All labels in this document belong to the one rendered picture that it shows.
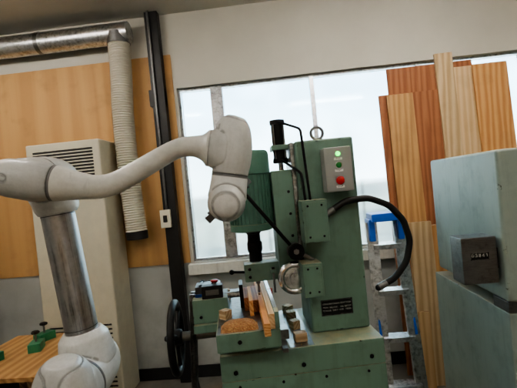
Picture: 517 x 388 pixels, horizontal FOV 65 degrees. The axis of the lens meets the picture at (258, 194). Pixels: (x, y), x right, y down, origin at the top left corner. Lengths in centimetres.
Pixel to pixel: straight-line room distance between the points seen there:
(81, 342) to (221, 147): 74
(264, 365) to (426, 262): 161
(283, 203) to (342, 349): 56
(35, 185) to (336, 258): 102
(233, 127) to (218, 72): 202
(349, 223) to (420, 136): 157
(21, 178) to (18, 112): 240
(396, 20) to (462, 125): 88
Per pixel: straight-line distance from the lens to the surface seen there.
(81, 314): 140
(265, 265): 159
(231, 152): 108
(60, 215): 137
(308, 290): 146
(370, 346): 155
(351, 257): 157
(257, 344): 139
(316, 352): 151
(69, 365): 126
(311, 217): 143
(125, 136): 301
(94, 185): 116
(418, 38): 327
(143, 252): 316
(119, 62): 313
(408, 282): 237
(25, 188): 122
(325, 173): 146
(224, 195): 104
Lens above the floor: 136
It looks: 1 degrees down
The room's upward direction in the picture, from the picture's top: 6 degrees counter-clockwise
